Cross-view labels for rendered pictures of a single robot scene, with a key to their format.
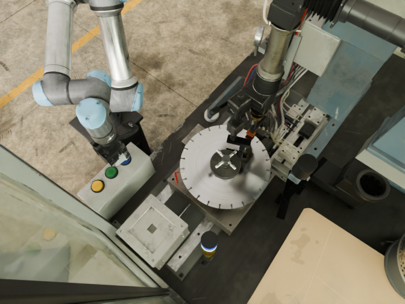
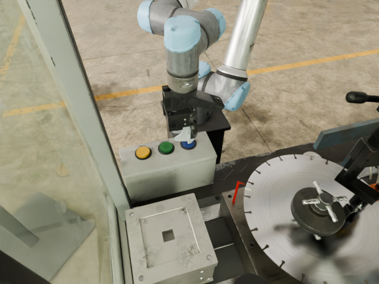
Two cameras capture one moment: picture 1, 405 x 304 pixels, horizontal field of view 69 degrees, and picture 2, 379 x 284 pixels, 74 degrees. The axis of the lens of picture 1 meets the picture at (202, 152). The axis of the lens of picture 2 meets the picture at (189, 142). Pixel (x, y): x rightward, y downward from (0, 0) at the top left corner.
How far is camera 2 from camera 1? 0.46 m
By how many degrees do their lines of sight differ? 25
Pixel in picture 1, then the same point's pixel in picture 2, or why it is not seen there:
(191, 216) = (227, 261)
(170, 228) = (190, 251)
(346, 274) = not seen: outside the picture
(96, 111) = (188, 26)
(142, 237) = (149, 238)
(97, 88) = (205, 18)
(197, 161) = (275, 185)
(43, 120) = (147, 117)
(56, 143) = (145, 137)
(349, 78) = not seen: outside the picture
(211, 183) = (283, 223)
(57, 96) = (159, 15)
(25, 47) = not seen: hidden behind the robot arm
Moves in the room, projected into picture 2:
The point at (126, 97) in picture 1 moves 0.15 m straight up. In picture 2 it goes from (227, 87) to (233, 45)
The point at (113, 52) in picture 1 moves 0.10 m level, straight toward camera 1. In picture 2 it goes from (239, 32) to (237, 47)
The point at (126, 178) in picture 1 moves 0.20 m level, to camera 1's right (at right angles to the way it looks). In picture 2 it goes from (177, 161) to (239, 194)
